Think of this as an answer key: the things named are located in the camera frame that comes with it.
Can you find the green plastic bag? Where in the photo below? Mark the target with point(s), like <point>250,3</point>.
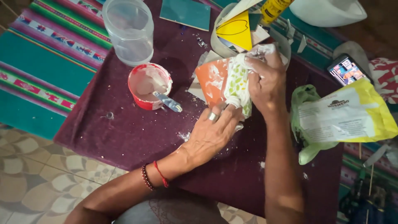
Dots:
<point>303,99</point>

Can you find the thin wooden stick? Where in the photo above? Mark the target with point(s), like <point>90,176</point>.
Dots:
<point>371,179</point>

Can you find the grey bowl of tile pieces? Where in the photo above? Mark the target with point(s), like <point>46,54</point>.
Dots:
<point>217,46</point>

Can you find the red and white patterned cloth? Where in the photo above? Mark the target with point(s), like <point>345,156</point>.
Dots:
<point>385,77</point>

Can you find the yellow tile piece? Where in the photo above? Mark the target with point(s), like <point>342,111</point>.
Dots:
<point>238,31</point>

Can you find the black smartphone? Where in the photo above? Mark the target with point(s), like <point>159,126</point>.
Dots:
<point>346,71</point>

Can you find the red cup of white grout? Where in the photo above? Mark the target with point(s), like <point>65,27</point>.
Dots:
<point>146,79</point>

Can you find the person's grey lace top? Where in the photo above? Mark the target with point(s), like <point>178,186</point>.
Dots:
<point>174,208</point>

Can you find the person's left fingers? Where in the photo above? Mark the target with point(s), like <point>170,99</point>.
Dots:
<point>228,116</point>

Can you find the dark teal tile piece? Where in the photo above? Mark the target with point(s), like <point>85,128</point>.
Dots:
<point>255,21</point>

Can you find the beige tile piece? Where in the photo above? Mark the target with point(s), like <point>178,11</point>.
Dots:
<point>259,35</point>

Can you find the clear plastic container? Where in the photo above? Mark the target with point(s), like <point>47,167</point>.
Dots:
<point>129,34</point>

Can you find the small clear glass bead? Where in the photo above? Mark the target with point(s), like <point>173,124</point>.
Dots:
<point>109,115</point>

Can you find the yellow and white paper bag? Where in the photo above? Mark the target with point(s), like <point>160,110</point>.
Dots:
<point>348,115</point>

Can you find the yellow glue bottle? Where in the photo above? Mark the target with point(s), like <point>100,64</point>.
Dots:
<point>273,11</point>

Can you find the teal square tile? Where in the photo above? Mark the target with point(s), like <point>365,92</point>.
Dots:
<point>186,12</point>

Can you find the large white tile piece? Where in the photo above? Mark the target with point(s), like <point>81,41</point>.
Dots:
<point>239,7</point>

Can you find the person's right hand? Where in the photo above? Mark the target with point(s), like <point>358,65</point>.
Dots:
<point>269,84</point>

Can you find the white cloth with green print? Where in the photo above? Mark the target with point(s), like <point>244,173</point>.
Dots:
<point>238,84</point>

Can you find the person's left hand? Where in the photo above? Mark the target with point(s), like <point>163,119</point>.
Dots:
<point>208,140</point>

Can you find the white plastic basin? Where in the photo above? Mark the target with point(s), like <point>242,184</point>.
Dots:
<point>326,12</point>

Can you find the person's right fingers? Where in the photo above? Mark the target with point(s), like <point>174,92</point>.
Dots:
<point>253,76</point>

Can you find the purple table cloth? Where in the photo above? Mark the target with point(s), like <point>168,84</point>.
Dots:
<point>130,133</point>

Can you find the orange square tile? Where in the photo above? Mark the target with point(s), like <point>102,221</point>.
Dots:
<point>211,81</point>

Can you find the white triangular tile piece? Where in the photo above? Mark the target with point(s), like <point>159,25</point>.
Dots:
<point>302,45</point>

